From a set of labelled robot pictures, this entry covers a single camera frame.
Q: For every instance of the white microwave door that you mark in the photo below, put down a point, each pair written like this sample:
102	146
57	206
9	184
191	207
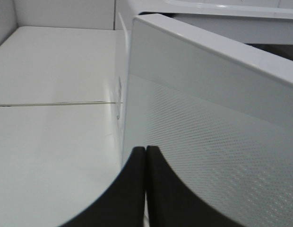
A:
220	111

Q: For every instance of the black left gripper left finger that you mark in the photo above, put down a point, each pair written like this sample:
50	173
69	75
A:
123	202

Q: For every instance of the white microwave oven body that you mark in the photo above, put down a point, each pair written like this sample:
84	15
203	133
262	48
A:
264	24

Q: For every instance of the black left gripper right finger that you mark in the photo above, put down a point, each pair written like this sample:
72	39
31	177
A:
170	202

